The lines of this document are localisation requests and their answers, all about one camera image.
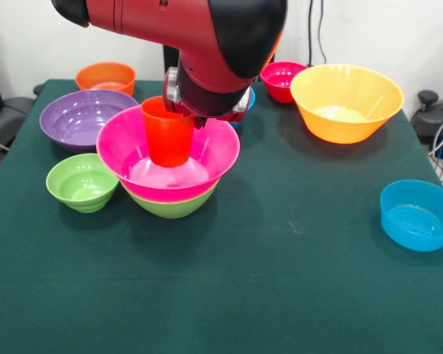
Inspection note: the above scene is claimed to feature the medium green bowl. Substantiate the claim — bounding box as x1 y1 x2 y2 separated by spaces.
122 180 219 220

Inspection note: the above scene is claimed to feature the large pink bowl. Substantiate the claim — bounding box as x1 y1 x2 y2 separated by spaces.
95 104 241 204

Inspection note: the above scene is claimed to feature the thick black wall cable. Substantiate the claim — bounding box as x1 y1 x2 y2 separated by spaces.
305 0 317 68

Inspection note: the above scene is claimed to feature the small orange bowl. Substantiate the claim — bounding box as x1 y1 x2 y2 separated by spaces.
75 61 137 97

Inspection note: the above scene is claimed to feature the small blue bowl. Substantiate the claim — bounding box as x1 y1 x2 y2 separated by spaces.
380 179 443 253

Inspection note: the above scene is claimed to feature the orange cup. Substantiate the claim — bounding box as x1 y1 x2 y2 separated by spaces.
140 96 196 169

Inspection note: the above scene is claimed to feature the thin black wall cable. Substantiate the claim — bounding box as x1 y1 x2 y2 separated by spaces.
317 0 329 66

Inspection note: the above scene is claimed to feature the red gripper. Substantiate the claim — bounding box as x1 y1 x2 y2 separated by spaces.
164 98 250 131

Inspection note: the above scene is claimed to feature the purple bowl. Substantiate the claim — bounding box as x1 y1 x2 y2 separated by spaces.
39 88 140 154

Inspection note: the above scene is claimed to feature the black chair base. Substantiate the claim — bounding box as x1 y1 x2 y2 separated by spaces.
411 89 443 160
0 96 34 152

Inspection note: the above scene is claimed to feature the small pink-red bowl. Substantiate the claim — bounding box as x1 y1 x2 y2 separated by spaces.
260 61 309 104

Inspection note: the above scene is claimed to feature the small green bowl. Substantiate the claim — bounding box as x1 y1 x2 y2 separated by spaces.
45 153 120 214

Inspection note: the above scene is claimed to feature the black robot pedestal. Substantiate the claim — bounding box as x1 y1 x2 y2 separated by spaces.
163 44 182 80

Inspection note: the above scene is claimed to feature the dark green tablecloth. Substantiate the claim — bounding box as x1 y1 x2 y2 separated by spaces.
0 79 443 354

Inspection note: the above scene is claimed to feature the medium blue bowl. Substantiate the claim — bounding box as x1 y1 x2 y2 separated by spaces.
229 87 256 130

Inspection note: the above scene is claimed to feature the large orange bowl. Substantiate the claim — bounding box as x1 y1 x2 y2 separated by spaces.
289 63 405 145

